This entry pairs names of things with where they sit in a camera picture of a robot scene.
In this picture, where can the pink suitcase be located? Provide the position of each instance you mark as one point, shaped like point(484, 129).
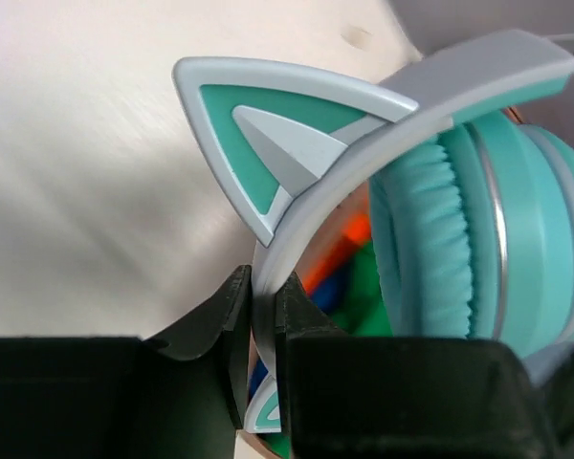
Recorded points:
point(473, 226)

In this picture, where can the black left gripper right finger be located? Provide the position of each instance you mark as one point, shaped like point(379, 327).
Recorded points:
point(371, 397)

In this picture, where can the orange jacket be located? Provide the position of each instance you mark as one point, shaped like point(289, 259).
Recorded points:
point(334, 244)

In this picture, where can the teal white cat-ear headphones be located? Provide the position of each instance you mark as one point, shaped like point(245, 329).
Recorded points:
point(264, 124)

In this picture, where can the green t-shirt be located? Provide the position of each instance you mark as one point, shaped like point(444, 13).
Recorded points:
point(363, 296)

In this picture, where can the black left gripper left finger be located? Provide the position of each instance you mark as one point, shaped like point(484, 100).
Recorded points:
point(179, 394)

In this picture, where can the blue zip jacket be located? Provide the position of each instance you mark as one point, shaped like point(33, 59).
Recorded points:
point(328, 296)

